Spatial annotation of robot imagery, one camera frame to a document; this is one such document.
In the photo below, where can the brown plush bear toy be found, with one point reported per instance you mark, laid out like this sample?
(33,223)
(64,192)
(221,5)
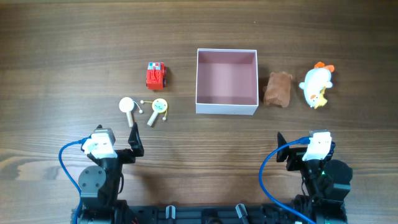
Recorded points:
(277,91)

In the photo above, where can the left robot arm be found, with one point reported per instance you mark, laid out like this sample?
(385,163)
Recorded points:
(101,183)

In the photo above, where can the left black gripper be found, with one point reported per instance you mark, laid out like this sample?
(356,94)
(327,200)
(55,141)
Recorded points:
(127,155)

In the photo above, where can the red toy fire truck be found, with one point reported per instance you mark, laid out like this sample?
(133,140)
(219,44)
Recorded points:
(155,76)

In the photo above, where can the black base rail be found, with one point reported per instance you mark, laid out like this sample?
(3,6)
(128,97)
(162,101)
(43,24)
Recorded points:
(256,214)

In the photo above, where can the pink open cardboard box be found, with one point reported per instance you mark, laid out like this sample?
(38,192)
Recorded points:
(227,81)

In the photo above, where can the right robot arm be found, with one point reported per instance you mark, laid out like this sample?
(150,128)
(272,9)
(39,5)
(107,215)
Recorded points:
(326,180)

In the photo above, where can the white plush chicken toy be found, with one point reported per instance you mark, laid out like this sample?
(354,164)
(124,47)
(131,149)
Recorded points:
(317,80)

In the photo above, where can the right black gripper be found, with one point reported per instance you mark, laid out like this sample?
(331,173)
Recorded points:
(295,156)

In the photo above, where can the yellow cat rattle drum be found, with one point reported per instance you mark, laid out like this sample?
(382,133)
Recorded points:
(159,106)

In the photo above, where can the white pig rattle drum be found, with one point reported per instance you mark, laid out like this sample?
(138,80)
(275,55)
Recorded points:
(127,105)

